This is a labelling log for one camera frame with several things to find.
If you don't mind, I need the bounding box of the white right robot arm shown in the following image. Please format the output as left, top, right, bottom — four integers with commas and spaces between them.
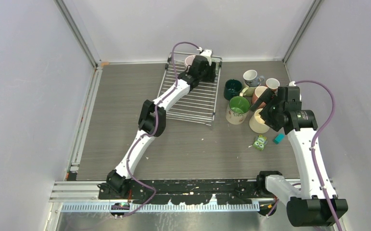
252, 86, 348, 227

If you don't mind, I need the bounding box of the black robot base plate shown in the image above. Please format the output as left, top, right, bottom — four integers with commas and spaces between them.
98, 179, 276, 205

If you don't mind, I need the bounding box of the metal wire dish rack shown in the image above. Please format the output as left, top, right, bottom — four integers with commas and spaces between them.
157, 52, 222, 126

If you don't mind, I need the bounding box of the cream mug back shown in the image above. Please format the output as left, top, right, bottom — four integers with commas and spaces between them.
249, 108, 270, 134

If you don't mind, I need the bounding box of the small blue grey cup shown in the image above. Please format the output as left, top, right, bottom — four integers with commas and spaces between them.
243, 70, 265, 88

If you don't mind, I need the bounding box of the cream mug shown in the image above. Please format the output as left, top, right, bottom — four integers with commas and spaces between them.
226, 96, 250, 125
249, 108, 270, 134

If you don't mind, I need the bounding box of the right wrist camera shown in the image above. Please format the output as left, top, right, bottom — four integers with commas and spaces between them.
288, 81, 297, 87

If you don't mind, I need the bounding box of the light green mug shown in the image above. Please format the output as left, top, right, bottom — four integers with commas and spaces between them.
239, 83, 256, 97

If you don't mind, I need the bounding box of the aluminium front rail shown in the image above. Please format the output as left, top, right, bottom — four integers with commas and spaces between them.
49, 181, 276, 216

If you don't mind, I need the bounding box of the teal toy block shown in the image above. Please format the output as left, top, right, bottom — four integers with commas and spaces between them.
273, 133, 285, 144

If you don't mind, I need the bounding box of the mauve pink mug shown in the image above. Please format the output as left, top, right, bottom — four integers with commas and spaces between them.
184, 55, 196, 69

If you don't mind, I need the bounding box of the dark teal mug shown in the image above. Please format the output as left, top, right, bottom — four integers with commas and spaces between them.
223, 79, 243, 101

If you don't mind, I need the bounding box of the cream mug front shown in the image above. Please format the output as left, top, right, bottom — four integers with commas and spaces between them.
226, 96, 250, 125

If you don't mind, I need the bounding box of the salmon pink mug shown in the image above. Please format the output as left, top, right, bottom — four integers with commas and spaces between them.
250, 86, 268, 111

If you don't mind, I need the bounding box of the green toy monster block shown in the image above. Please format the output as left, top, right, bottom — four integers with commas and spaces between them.
253, 135, 268, 151

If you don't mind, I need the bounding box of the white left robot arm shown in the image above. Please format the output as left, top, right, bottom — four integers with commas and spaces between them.
105, 54, 216, 199

